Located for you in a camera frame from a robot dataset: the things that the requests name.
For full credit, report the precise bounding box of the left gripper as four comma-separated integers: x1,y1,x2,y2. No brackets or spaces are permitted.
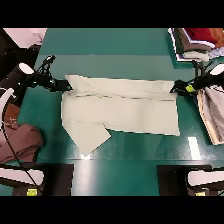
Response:
49,78,74,93

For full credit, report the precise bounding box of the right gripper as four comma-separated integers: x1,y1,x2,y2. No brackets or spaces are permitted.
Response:
169,79,198,97

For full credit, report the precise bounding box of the pale cream shirt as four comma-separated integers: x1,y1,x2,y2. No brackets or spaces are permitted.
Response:
60,73,181,158

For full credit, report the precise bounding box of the white garment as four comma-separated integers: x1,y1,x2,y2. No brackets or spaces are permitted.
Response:
167,28,212,64

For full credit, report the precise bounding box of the heap of clothes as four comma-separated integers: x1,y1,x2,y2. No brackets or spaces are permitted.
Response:
196,87,224,147

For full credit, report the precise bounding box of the olive brown garment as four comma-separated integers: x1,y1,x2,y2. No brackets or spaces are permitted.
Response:
177,28,215,54

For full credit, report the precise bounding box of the pale blue garment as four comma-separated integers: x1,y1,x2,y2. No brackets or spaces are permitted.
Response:
207,45,224,62

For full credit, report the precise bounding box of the red garment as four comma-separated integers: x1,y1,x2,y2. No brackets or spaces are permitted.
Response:
184,28,220,45

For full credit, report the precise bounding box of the orange garment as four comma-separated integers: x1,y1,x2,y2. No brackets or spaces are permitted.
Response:
209,28,224,49

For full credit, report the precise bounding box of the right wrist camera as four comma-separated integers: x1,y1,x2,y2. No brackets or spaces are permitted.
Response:
191,59,207,79

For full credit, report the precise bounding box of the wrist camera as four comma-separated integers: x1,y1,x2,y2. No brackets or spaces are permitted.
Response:
40,54,57,80
191,59,207,79

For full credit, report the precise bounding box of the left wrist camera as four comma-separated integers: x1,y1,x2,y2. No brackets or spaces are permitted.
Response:
40,54,57,80

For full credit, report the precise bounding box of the black cable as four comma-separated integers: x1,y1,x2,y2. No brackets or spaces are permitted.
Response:
0,59,44,197

